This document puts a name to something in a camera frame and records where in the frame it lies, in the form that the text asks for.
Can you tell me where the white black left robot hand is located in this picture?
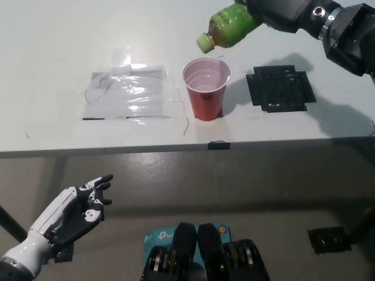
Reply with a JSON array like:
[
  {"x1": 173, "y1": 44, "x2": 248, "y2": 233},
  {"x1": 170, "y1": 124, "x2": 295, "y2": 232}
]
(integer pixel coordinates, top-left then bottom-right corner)
[{"x1": 29, "y1": 174, "x2": 114, "y2": 245}]

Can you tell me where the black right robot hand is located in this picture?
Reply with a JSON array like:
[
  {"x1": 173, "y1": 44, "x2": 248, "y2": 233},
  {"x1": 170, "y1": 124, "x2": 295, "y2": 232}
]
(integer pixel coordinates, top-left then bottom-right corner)
[{"x1": 234, "y1": 0, "x2": 340, "y2": 39}]

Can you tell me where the green tea bottle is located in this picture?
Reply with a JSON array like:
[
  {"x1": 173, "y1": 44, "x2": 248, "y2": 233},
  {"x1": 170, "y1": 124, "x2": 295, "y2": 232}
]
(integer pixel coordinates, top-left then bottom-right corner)
[{"x1": 195, "y1": 2, "x2": 265, "y2": 54}]

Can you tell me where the red plastic cup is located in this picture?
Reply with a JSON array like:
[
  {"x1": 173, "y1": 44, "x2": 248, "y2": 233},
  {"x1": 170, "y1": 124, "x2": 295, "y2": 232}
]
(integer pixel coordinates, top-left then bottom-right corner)
[{"x1": 182, "y1": 57, "x2": 231, "y2": 121}]

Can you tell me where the black tape square patch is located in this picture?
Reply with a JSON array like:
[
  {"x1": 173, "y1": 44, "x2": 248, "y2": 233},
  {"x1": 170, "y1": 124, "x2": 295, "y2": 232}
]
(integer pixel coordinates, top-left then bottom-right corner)
[{"x1": 246, "y1": 64, "x2": 318, "y2": 113}]

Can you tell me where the teal tp-link box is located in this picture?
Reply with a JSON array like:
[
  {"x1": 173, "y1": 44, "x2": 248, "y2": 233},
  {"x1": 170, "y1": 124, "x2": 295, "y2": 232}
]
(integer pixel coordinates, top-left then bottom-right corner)
[{"x1": 143, "y1": 223, "x2": 234, "y2": 281}]

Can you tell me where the clear plastic taped sheet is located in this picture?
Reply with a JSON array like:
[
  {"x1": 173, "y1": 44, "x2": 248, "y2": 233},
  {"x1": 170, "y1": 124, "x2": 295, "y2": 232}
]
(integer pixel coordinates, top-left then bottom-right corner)
[{"x1": 83, "y1": 64, "x2": 170, "y2": 121}]

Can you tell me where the small black tape piece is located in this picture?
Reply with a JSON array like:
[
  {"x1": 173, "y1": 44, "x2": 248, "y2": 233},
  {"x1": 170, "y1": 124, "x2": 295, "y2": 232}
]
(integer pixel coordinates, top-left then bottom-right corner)
[{"x1": 207, "y1": 140, "x2": 233, "y2": 151}]

